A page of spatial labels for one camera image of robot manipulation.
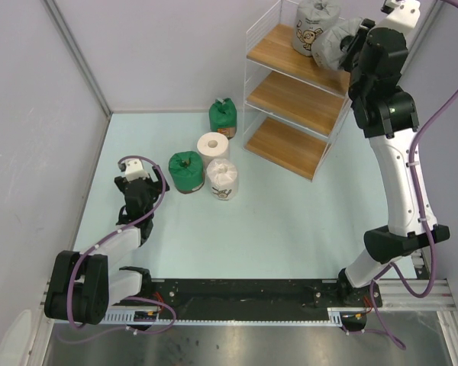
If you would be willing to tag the grey wrapped roll back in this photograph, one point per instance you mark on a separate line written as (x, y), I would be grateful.
(313, 18)

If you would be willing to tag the unwrapped white paper roll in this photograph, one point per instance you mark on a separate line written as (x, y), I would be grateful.
(211, 146)

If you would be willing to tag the grey roll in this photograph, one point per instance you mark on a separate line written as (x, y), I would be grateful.
(313, 18)
(329, 48)

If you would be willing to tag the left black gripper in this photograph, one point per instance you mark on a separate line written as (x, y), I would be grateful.
(156, 185)

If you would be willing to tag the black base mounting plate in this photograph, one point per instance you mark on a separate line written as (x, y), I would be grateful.
(268, 302)

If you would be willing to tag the grey roll front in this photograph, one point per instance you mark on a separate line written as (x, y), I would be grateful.
(329, 48)

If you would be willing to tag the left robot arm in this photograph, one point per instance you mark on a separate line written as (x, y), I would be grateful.
(82, 287)

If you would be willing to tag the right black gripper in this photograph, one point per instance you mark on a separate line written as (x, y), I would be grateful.
(357, 41)

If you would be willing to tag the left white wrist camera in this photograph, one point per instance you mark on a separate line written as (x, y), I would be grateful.
(133, 169)

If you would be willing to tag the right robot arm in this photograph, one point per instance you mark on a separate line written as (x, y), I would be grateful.
(387, 115)

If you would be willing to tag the white wire wooden shelf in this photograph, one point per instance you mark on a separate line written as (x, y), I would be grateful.
(293, 110)

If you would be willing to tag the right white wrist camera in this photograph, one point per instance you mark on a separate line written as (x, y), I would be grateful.
(401, 16)

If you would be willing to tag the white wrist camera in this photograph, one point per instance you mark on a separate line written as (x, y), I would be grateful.
(133, 169)
(401, 16)

